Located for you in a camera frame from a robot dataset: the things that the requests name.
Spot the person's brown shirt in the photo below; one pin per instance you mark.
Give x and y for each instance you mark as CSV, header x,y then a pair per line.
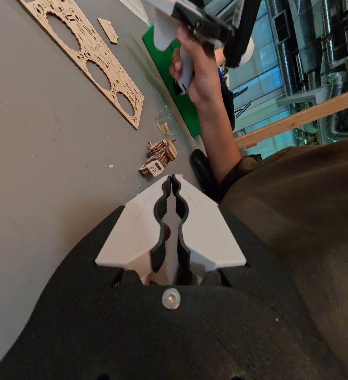
x,y
310,237

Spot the assembled wooden engine model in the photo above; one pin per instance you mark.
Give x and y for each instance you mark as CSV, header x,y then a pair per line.
x,y
159,157

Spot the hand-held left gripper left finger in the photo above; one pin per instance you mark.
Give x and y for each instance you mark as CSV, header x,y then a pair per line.
x,y
126,237

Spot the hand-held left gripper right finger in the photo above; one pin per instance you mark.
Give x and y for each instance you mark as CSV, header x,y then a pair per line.
x,y
209,237

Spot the large wooden puzzle sheet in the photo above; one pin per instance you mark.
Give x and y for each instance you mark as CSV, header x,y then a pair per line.
x,y
96,50

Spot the person's right hand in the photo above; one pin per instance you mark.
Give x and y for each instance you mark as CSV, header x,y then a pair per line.
x,y
206,74

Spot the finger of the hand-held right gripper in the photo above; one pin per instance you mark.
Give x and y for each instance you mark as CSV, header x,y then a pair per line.
x,y
162,5

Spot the green plastic bin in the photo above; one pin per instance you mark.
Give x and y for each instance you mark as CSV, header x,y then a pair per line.
x,y
162,59

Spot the small wooden puzzle piece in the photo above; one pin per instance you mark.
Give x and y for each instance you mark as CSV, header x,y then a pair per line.
x,y
108,29

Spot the grey desk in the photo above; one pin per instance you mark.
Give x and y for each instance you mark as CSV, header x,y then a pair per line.
x,y
43,178

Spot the wooden beam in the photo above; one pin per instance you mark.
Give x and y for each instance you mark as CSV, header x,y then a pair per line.
x,y
310,112

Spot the white hard hat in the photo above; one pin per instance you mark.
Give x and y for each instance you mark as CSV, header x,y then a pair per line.
x,y
248,50

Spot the clear plastic bag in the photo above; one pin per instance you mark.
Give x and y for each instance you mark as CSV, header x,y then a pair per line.
x,y
168,118

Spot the person's right forearm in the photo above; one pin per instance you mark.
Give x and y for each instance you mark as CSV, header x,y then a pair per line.
x,y
218,139

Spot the metal ventilation ducts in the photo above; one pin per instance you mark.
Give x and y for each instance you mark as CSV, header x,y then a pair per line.
x,y
334,86

